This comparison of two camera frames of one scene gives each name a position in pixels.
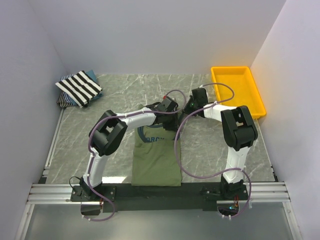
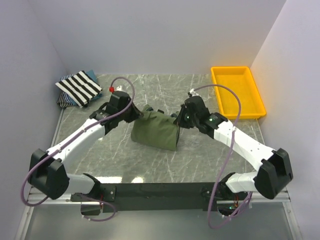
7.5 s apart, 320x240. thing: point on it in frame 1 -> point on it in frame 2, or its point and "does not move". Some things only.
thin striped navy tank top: [64, 101] does not move
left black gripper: [174, 125] -> [136, 113]
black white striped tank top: [80, 87] does not move
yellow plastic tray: [246, 92] does not move
